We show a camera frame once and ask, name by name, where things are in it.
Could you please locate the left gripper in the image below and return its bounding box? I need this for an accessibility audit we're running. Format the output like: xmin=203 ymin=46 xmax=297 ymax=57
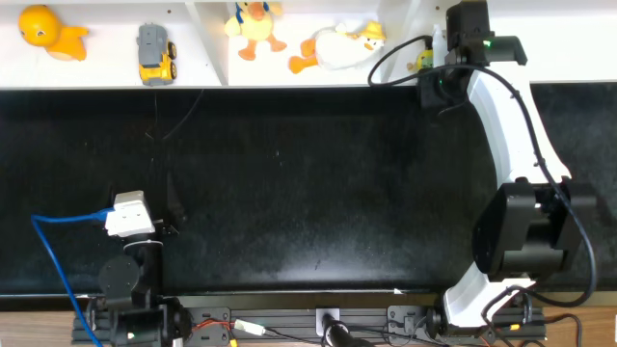
xmin=152 ymin=169 xmax=188 ymax=238

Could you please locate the yellow wooden rattle drum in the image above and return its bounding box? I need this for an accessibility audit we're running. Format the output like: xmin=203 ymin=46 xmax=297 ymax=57
xmin=406 ymin=47 xmax=435 ymax=73

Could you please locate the grey and yellow toy truck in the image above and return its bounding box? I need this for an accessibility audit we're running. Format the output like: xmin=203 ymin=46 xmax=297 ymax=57
xmin=136 ymin=22 xmax=178 ymax=88

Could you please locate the white shelf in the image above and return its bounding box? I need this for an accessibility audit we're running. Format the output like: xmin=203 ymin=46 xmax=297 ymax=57
xmin=0 ymin=0 xmax=617 ymax=91

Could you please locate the yellow rubber duck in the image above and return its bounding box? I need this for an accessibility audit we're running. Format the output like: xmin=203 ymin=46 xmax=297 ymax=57
xmin=17 ymin=3 xmax=91 ymax=63

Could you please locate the white plush duck yellow hat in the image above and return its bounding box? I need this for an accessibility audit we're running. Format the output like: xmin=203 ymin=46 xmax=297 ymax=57
xmin=287 ymin=19 xmax=388 ymax=75

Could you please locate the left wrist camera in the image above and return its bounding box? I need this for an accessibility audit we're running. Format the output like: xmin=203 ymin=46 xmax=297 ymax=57
xmin=104 ymin=189 xmax=157 ymax=239

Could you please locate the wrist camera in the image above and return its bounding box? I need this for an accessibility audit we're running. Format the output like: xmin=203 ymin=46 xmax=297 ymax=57
xmin=431 ymin=23 xmax=447 ymax=69
xmin=104 ymin=189 xmax=157 ymax=239

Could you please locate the blue cable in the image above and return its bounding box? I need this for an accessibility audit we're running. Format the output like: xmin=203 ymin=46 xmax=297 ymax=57
xmin=30 ymin=207 xmax=117 ymax=347

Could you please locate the mounting rail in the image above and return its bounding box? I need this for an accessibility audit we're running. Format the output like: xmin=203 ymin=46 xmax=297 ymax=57
xmin=70 ymin=305 xmax=582 ymax=347

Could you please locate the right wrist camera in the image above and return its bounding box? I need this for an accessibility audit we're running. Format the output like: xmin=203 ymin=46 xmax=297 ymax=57
xmin=431 ymin=23 xmax=447 ymax=69

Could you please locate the black cable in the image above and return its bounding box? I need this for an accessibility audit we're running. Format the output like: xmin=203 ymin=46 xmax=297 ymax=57
xmin=366 ymin=34 xmax=600 ymax=346

